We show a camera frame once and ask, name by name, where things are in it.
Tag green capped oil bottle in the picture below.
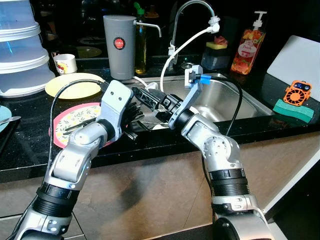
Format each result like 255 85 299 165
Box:
133 2 149 76

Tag grey water filter canister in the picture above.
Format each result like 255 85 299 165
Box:
103 14 162 81

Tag floral plate with pink rim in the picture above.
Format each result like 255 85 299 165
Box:
51 102 121 149

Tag stainless steel sink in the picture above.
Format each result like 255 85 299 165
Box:
131 74 275 132

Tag yellow plate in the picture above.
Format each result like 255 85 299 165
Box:
44 73 107 100

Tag grey sponge holder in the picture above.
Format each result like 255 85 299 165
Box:
200 47 230 71

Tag chrome faucet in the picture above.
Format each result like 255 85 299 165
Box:
169 0 217 71

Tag yellow sponge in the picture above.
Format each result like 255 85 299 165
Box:
207 42 229 51

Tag white printed mug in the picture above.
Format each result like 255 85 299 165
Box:
53 53 78 75

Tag pink scrubber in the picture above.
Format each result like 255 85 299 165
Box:
214 35 229 46

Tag orange soap pump bottle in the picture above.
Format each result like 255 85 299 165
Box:
230 11 267 76

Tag silver spoon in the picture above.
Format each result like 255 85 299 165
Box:
0 116 22 126

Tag stacked white plastic containers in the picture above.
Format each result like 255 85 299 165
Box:
0 0 57 97

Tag teal plate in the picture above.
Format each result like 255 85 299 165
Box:
0 105 13 134

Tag green sponge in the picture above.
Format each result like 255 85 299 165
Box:
273 98 316 124

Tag orange mini fan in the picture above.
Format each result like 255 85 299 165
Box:
283 80 312 107

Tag white cutting board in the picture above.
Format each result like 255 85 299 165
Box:
266 35 320 96

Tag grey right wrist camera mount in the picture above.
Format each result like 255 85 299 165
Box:
169 64 207 128

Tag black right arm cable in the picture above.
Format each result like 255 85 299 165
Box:
199 74 244 137

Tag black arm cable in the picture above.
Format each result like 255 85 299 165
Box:
199 74 244 137
48 78 108 171

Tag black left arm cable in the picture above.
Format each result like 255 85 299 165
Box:
48 78 108 171

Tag white hose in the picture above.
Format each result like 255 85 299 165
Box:
131 16 222 96

